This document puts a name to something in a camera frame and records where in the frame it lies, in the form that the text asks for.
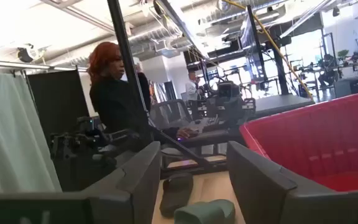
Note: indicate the black slide sandal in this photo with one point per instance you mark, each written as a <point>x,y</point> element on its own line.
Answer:
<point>176,193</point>

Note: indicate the teal slide sandal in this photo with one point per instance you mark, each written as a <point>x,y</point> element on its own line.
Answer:
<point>204,213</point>

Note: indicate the grey office chair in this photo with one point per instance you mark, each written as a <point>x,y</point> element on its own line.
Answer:
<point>169,113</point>

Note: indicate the black background robot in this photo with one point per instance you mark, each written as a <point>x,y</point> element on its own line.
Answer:
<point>228,102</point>

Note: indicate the person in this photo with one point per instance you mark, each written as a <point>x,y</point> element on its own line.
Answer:
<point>113,102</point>
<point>192,90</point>

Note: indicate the black partition panel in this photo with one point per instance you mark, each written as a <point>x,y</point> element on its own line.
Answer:
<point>57,102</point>

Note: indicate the person's hand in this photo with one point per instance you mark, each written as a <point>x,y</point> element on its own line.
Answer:
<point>186,133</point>

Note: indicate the black background table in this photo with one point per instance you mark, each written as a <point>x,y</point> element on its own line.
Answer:
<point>281,104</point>

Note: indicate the black diagonal frame strut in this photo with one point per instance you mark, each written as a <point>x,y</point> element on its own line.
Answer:
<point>182,147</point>

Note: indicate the red plastic bin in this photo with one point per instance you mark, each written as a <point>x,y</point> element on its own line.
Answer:
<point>328,140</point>

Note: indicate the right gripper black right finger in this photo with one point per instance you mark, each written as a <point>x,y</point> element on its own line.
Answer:
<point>259,193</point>

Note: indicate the black frame post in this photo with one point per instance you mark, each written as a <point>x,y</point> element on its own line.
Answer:
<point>129,62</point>

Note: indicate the ceiling light bar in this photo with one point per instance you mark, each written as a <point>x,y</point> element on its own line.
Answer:
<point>26,64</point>

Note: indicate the black background pole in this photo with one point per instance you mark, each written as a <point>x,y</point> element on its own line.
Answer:
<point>257,43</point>

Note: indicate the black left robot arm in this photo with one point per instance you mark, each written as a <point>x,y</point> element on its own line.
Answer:
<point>82,174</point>

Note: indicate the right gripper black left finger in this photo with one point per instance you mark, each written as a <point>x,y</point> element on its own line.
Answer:
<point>135,186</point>

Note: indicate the pale green curtain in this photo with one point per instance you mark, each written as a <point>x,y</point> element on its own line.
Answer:
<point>11,133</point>

